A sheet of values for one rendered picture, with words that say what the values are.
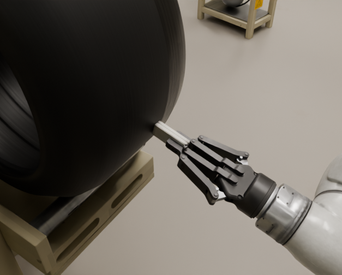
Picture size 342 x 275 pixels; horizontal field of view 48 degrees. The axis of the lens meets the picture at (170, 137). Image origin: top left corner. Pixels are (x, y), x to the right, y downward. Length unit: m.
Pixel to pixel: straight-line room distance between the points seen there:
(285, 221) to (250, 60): 2.56
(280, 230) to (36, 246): 0.42
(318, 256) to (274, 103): 2.09
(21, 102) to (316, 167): 1.68
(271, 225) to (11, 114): 0.69
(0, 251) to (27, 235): 0.13
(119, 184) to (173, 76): 0.35
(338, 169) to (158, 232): 1.25
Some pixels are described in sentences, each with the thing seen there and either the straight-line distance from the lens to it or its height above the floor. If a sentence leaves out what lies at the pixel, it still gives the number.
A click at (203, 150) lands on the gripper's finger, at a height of 1.07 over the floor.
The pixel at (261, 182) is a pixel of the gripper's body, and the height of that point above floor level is 1.07.
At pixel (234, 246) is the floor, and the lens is 1.85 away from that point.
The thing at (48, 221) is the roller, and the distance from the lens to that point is 0.81.
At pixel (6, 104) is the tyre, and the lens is 1.05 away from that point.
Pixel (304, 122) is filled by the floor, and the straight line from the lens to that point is 2.58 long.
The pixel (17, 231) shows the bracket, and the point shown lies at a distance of 0.77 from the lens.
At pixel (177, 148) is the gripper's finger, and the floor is 1.08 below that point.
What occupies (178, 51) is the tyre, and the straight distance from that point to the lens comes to 0.66.
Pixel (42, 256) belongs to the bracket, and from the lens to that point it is 0.78.
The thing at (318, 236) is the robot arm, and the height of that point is 1.04.
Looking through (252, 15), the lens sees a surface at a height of 0.21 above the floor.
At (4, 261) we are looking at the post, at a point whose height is 0.82.
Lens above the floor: 1.54
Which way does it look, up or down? 42 degrees down
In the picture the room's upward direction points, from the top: straight up
